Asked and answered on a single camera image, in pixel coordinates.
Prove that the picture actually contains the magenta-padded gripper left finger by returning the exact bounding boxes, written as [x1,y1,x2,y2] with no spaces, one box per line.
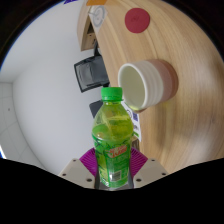
[58,148,100,190]

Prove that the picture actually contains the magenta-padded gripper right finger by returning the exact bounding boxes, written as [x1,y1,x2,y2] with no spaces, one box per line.
[126,147,169,189]

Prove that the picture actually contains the green drink bottle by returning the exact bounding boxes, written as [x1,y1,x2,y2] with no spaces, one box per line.
[91,86,135,189]

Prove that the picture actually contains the black mesh office chair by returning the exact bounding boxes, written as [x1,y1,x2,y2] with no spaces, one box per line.
[73,41,111,94]

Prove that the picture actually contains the white and brown mug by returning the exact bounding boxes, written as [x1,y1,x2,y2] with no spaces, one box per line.
[117,59,179,114]

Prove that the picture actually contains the wooden side desk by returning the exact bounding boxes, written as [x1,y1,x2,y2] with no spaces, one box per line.
[76,4,101,52]

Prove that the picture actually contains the flat round red coaster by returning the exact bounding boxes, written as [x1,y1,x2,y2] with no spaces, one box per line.
[124,7,151,34]

